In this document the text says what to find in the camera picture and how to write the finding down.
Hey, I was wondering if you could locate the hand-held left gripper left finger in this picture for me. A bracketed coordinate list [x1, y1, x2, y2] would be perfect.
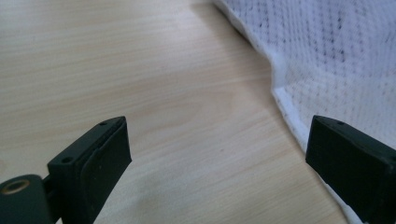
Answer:
[47, 116, 133, 224]

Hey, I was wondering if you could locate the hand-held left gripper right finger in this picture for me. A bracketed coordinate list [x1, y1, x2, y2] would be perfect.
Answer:
[304, 115, 396, 224]

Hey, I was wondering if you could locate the white mesh laundry bag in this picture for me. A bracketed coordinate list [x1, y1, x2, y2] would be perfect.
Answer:
[213, 0, 396, 224]

